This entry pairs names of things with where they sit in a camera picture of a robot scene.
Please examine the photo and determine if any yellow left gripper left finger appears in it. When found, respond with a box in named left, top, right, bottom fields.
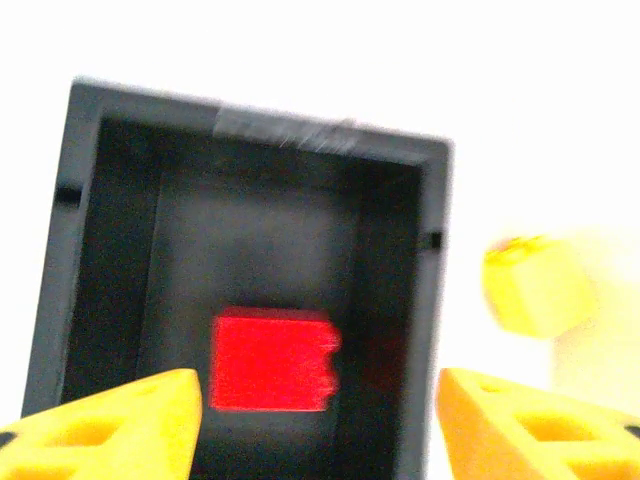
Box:
left=0, top=368, right=204, bottom=480

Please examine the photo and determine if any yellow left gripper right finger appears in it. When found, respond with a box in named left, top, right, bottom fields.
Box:
left=436, top=367, right=640, bottom=480

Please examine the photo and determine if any red lego brick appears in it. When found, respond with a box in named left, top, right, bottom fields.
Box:
left=207, top=305, right=344, bottom=414

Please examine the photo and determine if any yellow lego brick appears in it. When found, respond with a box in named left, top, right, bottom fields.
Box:
left=482, top=234, right=599, bottom=337

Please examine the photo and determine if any black plastic bin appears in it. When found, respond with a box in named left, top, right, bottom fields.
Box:
left=19, top=75, right=456, bottom=480

